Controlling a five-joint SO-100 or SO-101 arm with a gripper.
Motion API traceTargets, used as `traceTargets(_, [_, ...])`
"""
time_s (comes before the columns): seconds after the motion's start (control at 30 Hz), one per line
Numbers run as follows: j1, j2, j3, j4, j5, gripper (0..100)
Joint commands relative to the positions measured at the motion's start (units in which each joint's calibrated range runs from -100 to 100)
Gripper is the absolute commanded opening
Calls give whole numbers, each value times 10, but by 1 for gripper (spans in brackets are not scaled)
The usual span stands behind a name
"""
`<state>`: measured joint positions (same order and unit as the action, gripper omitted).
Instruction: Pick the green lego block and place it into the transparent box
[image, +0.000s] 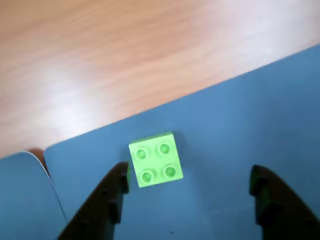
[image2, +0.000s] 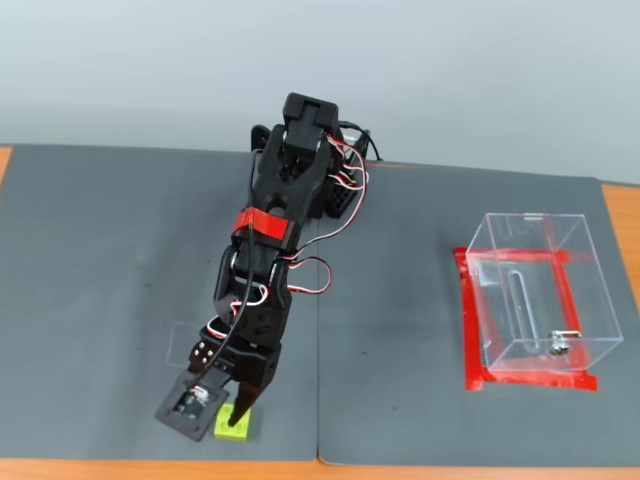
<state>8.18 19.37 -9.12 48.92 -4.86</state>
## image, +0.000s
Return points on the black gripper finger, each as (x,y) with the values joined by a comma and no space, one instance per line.
(100,207)
(282,212)

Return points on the green lego block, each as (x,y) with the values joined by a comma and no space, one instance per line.
(156,160)

